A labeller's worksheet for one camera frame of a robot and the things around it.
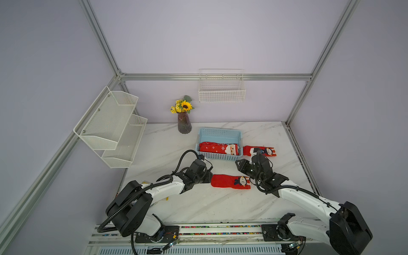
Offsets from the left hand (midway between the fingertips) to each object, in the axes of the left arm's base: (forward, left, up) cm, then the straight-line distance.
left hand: (210, 176), depth 88 cm
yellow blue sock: (-11, +23, -5) cm, 26 cm away
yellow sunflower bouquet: (+38, +17, +19) cm, 46 cm away
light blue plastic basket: (+32, -7, -3) cm, 33 cm away
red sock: (0, -6, -6) cm, 8 cm away
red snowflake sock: (+18, -13, +1) cm, 22 cm away
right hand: (+4, -15, +7) cm, 17 cm away
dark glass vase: (+37, +18, +5) cm, 42 cm away
